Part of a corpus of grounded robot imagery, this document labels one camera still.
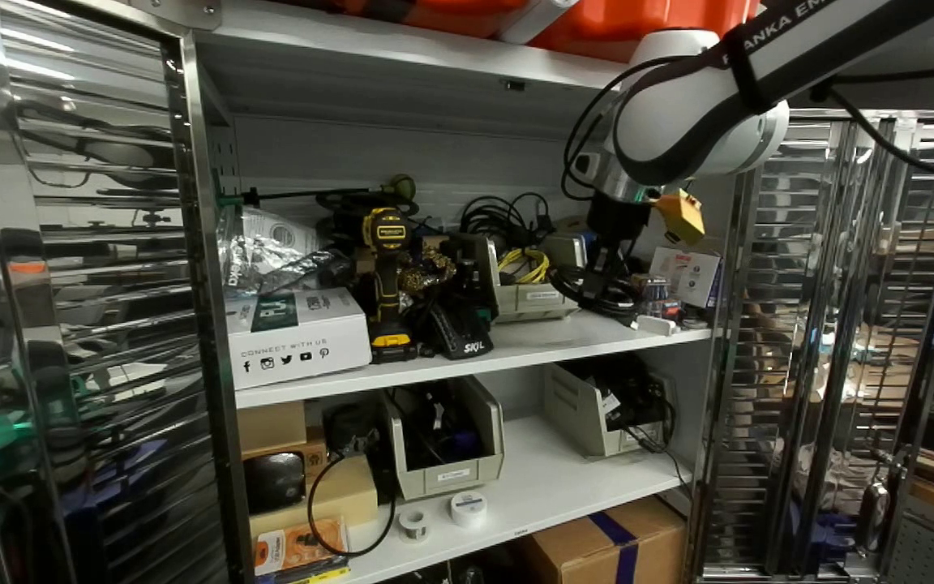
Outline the black round speaker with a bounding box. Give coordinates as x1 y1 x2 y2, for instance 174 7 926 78
243 452 306 514

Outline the black battery charger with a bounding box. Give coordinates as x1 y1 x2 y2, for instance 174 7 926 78
426 302 492 361

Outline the grey bin lower middle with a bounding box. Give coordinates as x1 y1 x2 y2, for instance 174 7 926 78
382 377 505 499

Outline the white product box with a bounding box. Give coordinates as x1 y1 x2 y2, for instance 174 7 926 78
227 287 373 393

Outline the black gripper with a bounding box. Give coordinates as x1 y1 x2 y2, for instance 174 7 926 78
567 191 653 318

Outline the black cable bundle behind tray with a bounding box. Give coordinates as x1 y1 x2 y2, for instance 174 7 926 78
457 187 559 251

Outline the white bin lower right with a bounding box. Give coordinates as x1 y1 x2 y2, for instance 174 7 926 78
542 356 674 456

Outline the grey cable tray bin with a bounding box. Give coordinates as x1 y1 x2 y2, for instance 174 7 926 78
484 236 585 323

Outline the chrome wire rack right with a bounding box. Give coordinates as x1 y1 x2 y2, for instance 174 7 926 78
694 108 934 584

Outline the black cable loop lower shelf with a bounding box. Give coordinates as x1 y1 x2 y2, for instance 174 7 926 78
306 452 396 558

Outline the grey tape roll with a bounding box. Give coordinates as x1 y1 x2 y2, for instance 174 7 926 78
396 508 432 538

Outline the yellow black cordless drill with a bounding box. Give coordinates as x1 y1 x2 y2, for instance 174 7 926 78
361 206 457 362

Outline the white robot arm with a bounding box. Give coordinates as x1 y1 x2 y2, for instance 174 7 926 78
608 0 934 191

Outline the cardboard box lower left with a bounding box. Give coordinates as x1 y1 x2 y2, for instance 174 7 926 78
236 399 382 545

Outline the white tape roll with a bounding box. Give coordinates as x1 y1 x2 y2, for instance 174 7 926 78
448 491 485 525

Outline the cardboard box with blue tape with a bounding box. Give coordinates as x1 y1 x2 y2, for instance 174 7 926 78
519 495 687 584

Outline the white metal shelving unit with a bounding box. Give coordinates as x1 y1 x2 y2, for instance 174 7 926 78
177 0 710 584

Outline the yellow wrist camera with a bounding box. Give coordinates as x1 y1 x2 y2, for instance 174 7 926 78
655 187 706 242

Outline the orange hard case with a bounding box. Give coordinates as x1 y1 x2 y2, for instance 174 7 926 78
322 0 763 60

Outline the silver foil bag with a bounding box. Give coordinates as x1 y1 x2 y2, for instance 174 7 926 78
217 206 331 287

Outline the yellow cable in tray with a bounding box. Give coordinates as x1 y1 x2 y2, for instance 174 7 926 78
497 246 554 287

